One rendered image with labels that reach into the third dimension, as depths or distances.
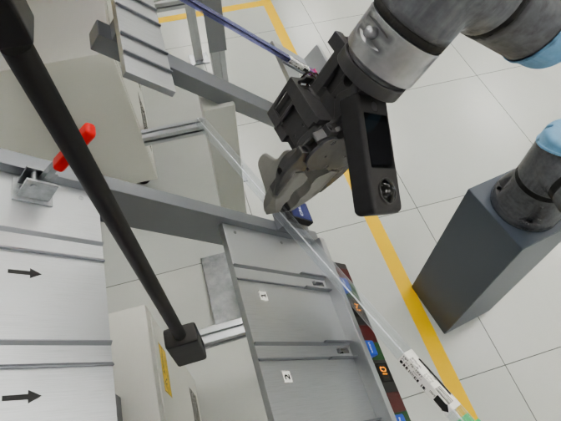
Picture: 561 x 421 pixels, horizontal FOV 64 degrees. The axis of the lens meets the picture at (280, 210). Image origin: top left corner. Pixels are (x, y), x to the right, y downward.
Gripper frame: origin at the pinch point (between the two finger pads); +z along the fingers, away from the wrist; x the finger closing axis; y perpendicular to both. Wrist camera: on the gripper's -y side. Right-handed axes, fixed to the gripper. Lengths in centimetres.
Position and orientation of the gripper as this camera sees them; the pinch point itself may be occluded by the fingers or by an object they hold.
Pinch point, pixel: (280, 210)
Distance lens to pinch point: 53.8
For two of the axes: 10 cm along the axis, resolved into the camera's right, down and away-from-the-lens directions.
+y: -4.3, -8.0, 4.1
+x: -7.5, 0.8, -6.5
